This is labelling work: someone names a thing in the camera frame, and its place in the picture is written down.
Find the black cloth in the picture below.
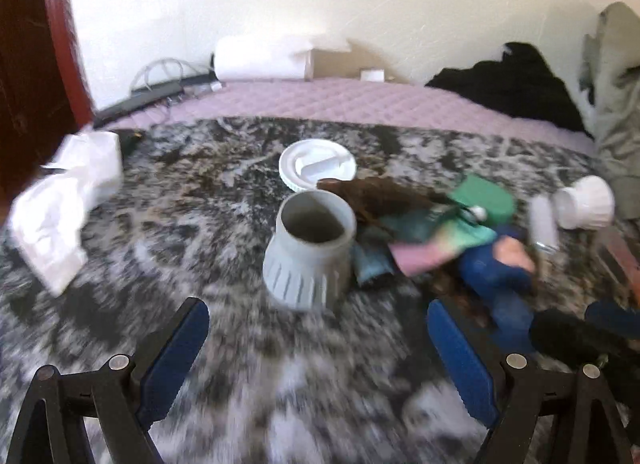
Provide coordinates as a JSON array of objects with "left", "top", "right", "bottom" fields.
[{"left": 424, "top": 41, "right": 595, "bottom": 139}]

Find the lilac quilted bedspread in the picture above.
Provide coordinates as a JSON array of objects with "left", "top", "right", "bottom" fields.
[{"left": 114, "top": 78, "right": 597, "bottom": 156}]

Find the pink cardboard box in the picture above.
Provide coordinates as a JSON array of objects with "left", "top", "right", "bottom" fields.
[{"left": 599, "top": 229, "right": 640, "bottom": 306}]

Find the crumpled white tissue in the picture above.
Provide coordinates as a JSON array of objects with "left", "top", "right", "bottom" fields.
[{"left": 7, "top": 131, "right": 124, "bottom": 296}]

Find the grey patterned blanket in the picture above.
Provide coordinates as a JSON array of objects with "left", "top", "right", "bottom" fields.
[{"left": 0, "top": 116, "right": 640, "bottom": 464}]

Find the grey cable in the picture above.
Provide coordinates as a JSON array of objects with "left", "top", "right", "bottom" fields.
[{"left": 131, "top": 58, "right": 200, "bottom": 91}]

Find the dark red door frame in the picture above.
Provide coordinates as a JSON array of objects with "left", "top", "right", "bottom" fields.
[{"left": 0, "top": 0, "right": 97, "bottom": 197}]

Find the grey plastic jar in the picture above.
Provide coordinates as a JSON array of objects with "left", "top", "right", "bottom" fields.
[{"left": 263, "top": 191, "right": 359, "bottom": 313}]

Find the white ribbed cap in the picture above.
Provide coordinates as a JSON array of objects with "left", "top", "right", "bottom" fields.
[{"left": 551, "top": 175, "right": 617, "bottom": 231}]

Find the olive green jacket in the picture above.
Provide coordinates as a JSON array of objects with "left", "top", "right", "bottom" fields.
[{"left": 579, "top": 1, "right": 640, "bottom": 221}]

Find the white paper roll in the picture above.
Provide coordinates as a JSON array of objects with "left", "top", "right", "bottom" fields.
[{"left": 213, "top": 34, "right": 312, "bottom": 82}]

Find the black power strip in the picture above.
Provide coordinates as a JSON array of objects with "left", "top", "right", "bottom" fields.
[{"left": 91, "top": 72, "right": 217, "bottom": 128}]

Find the white jar lid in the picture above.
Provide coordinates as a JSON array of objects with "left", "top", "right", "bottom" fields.
[{"left": 278, "top": 139, "right": 357, "bottom": 193}]

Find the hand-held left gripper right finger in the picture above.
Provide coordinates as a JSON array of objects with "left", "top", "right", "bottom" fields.
[{"left": 426, "top": 299, "right": 637, "bottom": 464}]

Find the small cardboard box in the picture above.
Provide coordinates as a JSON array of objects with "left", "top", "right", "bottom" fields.
[{"left": 304, "top": 46, "right": 354, "bottom": 81}]

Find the green small box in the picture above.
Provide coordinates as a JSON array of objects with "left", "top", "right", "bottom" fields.
[{"left": 446, "top": 173, "right": 518, "bottom": 226}]

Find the doll with brown hair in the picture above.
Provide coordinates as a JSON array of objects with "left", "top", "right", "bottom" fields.
[{"left": 316, "top": 175, "right": 540, "bottom": 346}]

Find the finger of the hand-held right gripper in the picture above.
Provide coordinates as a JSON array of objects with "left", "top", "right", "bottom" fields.
[
  {"left": 529, "top": 307, "right": 609, "bottom": 363},
  {"left": 584, "top": 299, "right": 640, "bottom": 406}
]

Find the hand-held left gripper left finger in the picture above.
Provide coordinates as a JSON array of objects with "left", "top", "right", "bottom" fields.
[{"left": 9, "top": 295, "right": 211, "bottom": 464}]

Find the small white tube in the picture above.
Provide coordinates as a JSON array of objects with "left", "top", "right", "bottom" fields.
[{"left": 529, "top": 193, "right": 559, "bottom": 253}]

